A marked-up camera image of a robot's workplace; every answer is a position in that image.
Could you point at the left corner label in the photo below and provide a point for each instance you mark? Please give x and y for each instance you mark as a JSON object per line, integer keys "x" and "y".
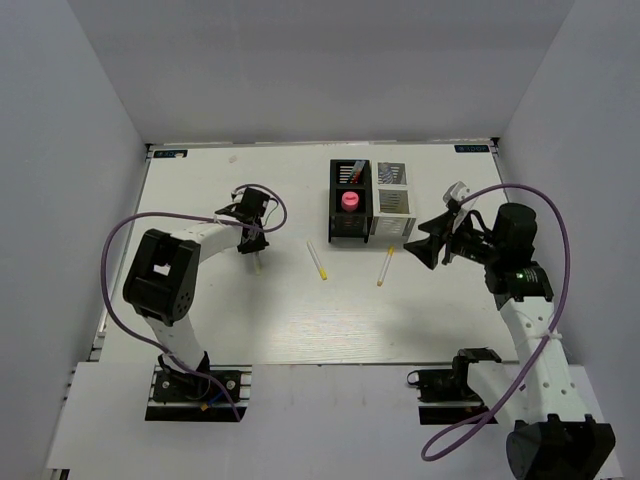
{"x": 170, "y": 154}

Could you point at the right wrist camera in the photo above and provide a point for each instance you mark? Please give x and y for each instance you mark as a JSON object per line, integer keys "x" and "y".
{"x": 457, "y": 192}

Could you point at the right corner label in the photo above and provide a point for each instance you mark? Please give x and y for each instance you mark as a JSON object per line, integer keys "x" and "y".
{"x": 471, "y": 148}

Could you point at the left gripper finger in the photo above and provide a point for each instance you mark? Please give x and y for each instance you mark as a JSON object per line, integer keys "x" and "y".
{"x": 247, "y": 246}
{"x": 260, "y": 242}

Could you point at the orange yellow marker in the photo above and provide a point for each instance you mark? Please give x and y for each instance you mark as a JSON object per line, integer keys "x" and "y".
{"x": 385, "y": 267}

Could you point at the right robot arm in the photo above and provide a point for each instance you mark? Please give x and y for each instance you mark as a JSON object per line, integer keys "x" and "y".
{"x": 552, "y": 433}

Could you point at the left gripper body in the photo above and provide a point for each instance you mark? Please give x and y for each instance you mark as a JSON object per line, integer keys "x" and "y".
{"x": 258, "y": 223}

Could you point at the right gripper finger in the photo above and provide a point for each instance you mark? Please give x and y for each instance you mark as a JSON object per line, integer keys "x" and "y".
{"x": 442, "y": 225}
{"x": 431, "y": 251}

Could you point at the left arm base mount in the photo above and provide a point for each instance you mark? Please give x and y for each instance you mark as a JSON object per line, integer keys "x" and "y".
{"x": 173, "y": 400}

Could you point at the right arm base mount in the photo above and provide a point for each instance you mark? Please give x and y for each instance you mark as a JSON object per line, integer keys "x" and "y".
{"x": 441, "y": 402}

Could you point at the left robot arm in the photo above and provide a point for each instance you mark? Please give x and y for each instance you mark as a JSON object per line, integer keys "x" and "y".
{"x": 161, "y": 282}

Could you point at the black slotted container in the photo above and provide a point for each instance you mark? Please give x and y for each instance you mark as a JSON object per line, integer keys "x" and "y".
{"x": 356, "y": 225}

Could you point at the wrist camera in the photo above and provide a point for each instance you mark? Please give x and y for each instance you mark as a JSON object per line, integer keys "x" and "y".
{"x": 457, "y": 192}
{"x": 237, "y": 193}

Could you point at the pink capped tube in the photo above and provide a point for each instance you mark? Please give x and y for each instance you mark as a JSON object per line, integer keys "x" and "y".
{"x": 350, "y": 201}

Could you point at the bright yellow marker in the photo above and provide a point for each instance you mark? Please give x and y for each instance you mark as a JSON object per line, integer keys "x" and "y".
{"x": 316, "y": 260}

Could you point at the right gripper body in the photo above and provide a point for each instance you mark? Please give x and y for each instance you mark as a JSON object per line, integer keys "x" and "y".
{"x": 473, "y": 243}

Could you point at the white slotted container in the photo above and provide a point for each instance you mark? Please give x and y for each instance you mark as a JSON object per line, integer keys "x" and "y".
{"x": 394, "y": 212}

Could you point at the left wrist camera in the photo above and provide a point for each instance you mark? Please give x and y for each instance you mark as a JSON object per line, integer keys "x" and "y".
{"x": 237, "y": 193}

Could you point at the corner label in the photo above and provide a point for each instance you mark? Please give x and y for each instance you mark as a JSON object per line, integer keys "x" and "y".
{"x": 471, "y": 148}
{"x": 170, "y": 154}

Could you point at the pale yellow marker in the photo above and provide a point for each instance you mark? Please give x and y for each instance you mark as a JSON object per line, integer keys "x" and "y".
{"x": 257, "y": 263}

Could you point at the clear blue spray bottle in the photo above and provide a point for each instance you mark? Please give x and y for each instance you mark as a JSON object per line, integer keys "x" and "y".
{"x": 390, "y": 173}

